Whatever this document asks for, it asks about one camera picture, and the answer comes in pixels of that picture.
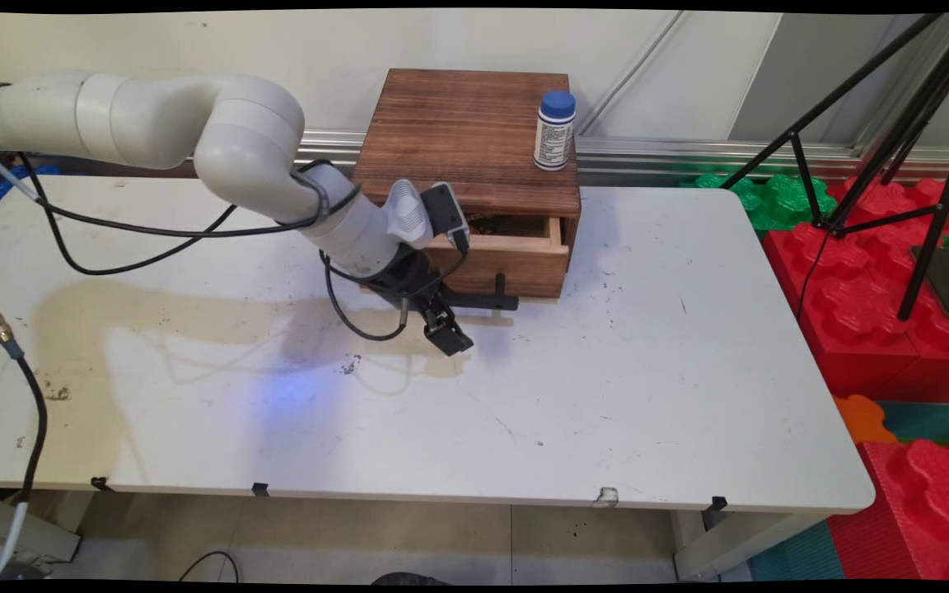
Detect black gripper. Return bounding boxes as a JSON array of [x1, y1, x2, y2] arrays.
[[362, 247, 475, 358]]

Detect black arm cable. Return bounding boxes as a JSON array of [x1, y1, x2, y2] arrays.
[[16, 152, 469, 343]]

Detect wooden drawer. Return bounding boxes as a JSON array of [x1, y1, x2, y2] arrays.
[[421, 214, 572, 300]]

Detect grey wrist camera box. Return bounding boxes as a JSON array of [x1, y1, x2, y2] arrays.
[[419, 182, 472, 254]]

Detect black tripod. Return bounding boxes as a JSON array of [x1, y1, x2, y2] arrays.
[[720, 12, 949, 323]]

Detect dark flat phone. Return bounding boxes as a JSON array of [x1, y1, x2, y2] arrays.
[[909, 245, 949, 320]]

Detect orange foam piece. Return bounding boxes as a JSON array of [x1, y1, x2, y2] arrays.
[[832, 395, 901, 446]]

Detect aluminium wall rail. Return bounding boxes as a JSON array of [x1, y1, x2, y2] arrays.
[[0, 128, 949, 185]]

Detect black floor cable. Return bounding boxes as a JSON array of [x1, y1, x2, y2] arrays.
[[177, 550, 241, 583]]

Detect white bottle blue cap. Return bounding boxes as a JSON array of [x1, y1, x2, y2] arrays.
[[533, 90, 578, 173]]

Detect large red foam block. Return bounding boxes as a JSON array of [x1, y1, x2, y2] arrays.
[[761, 176, 949, 405]]

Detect teal foam mat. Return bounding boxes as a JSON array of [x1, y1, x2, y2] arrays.
[[881, 389, 949, 446], [748, 521, 847, 582]]

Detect brown wooden drawer cabinet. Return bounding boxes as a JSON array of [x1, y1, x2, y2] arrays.
[[349, 68, 583, 252]]

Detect blue foam block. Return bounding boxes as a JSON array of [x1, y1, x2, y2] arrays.
[[0, 162, 61, 226]]

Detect cable with brass connector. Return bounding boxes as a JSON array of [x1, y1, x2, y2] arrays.
[[0, 280, 49, 581]]

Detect black drawer handle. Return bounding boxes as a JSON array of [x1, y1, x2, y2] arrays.
[[440, 273, 521, 314]]

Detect grey table leg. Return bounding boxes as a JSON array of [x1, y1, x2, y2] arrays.
[[0, 488, 82, 564], [672, 511, 825, 582]]

